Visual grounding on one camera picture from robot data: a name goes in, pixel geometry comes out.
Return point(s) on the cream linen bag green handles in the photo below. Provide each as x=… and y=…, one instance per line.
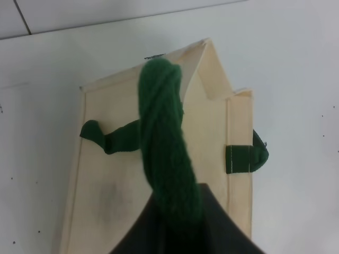
x=160, y=129

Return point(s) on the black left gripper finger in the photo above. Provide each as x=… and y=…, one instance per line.
x=216, y=232

